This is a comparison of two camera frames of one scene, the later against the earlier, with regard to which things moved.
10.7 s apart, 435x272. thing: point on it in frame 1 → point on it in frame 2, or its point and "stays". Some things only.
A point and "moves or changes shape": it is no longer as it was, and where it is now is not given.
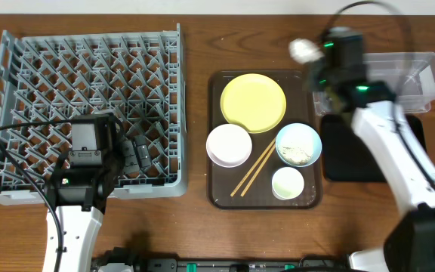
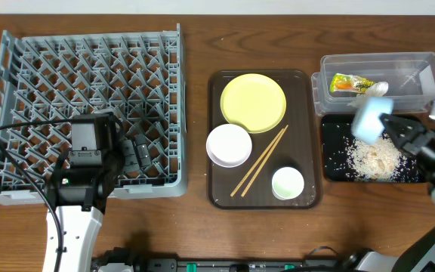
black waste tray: [345, 156] stays
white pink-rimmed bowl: [228, 146] stays
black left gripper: [135, 152] stays
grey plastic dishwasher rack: [41, 79] stays
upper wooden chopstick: [254, 166] stays
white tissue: [303, 51] moves or changes shape
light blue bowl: [297, 145] moves or changes shape
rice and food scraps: [294, 156] → [381, 161]
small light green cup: [287, 183] stays
